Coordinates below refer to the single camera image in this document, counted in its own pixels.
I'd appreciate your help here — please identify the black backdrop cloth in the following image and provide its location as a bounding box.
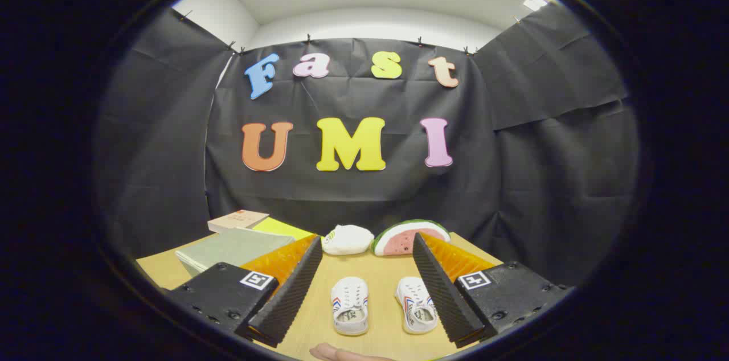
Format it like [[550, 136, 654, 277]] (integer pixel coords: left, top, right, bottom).
[[94, 1, 641, 288]]

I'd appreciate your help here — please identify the yellow book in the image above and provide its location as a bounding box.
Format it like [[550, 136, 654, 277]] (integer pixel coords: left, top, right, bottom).
[[251, 217, 315, 242]]

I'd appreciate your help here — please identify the watermelon slice plush toy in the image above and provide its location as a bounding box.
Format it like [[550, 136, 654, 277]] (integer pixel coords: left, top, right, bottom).
[[371, 219, 451, 257]]

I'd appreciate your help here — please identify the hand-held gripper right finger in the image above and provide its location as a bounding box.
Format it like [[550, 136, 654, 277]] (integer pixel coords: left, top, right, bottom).
[[412, 232, 576, 349]]

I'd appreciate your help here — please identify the beige book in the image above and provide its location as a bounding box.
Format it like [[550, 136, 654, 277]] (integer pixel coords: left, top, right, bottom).
[[207, 210, 270, 234]]

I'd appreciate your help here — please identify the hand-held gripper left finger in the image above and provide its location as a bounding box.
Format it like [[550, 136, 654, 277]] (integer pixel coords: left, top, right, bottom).
[[162, 234, 324, 348]]

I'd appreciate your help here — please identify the white canvas shoe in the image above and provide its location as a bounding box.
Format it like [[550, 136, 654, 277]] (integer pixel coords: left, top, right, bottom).
[[395, 276, 439, 335], [330, 276, 370, 337]]

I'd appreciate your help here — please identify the white plush toy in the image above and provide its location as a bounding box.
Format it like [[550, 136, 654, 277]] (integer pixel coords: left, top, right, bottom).
[[321, 224, 375, 256]]

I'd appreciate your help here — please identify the foldable fabric storage box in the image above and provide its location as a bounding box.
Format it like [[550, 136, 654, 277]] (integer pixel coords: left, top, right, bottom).
[[175, 227, 297, 277]]

